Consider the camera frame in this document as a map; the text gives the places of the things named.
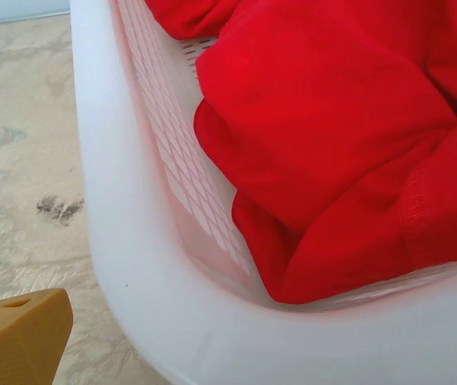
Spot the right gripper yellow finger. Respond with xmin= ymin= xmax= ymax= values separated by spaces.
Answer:
xmin=0 ymin=288 xmax=74 ymax=385

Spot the red t-shirt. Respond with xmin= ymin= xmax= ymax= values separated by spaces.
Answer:
xmin=144 ymin=0 xmax=457 ymax=306

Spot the white perforated plastic basket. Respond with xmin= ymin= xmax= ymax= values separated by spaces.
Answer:
xmin=67 ymin=0 xmax=457 ymax=385

